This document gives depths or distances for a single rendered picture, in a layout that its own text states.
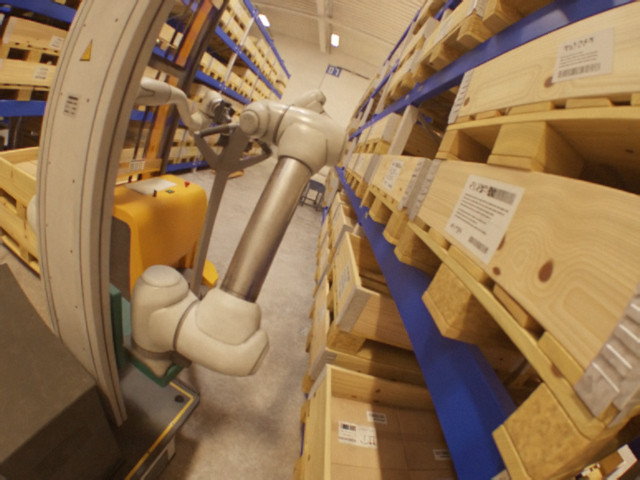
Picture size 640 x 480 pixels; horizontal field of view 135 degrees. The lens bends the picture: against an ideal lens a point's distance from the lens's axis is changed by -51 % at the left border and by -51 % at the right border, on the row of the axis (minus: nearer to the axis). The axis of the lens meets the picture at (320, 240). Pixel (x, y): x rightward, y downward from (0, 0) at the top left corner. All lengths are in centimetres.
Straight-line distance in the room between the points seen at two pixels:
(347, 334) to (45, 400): 110
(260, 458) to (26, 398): 116
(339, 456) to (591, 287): 97
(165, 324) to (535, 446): 72
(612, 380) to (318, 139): 73
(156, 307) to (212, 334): 15
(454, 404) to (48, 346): 87
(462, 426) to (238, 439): 123
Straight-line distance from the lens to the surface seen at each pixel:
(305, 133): 73
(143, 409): 123
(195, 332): 67
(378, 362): 136
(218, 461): 149
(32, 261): 239
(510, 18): 110
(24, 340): 79
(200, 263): 152
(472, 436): 51
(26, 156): 283
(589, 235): 39
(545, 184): 47
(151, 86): 115
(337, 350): 127
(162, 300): 68
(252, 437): 159
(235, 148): 129
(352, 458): 113
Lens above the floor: 139
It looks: 18 degrees down
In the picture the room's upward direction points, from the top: 23 degrees clockwise
